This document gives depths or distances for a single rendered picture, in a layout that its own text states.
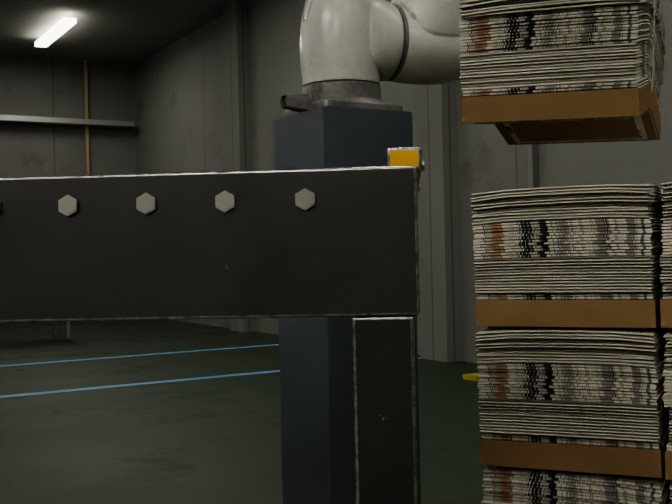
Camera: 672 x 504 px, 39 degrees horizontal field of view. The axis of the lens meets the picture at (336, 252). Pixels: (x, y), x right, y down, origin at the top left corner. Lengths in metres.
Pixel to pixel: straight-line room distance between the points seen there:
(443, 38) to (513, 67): 0.37
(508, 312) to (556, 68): 0.40
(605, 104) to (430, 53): 0.48
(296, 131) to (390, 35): 0.26
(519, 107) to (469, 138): 4.62
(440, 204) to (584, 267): 4.71
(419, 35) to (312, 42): 0.21
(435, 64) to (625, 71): 0.50
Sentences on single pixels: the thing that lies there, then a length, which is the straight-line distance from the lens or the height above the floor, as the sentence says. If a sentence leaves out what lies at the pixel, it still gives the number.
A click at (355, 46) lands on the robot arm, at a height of 1.12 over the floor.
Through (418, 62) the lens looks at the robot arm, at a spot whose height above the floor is 1.10.
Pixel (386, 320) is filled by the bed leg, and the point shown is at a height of 0.68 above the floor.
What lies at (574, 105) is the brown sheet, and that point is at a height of 0.96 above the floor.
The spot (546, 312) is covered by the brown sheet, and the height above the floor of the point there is 0.63.
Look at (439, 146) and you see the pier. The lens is 6.25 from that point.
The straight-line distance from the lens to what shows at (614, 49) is 1.56.
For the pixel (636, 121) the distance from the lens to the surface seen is 1.76.
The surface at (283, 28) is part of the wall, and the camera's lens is 8.52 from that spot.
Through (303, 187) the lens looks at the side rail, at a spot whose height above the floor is 0.78.
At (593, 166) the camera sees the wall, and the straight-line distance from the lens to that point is 5.38.
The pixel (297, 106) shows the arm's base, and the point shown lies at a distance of 1.82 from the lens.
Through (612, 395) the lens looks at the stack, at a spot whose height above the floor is 0.50.
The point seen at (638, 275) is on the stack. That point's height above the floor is 0.69.
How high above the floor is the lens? 0.73
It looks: level
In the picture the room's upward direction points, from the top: 1 degrees counter-clockwise
